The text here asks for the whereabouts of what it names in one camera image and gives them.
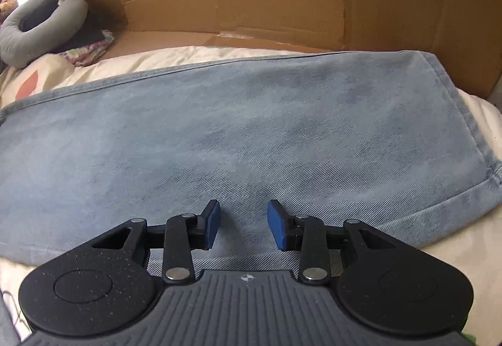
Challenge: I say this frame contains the floral cloth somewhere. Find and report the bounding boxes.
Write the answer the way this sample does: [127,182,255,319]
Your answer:
[59,30,115,68]

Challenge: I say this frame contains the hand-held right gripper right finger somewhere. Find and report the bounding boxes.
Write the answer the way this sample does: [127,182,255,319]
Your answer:
[267,200,398,286]

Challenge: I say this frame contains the black cloth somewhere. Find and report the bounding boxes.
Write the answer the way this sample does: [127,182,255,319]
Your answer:
[18,3,114,54]

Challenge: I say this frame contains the brown plush toy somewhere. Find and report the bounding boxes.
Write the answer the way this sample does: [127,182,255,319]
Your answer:
[0,0,16,23]

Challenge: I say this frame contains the cream printed bed sheet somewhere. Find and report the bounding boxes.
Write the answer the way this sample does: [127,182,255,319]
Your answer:
[0,46,502,346]

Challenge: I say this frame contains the grey curved pillow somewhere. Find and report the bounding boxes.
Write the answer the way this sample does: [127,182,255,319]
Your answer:
[0,0,89,68]

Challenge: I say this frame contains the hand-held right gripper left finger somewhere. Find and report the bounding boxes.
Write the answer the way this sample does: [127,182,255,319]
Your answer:
[92,200,221,286]

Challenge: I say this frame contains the light blue denim pants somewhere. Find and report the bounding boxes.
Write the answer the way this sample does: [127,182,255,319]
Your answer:
[0,50,502,280]

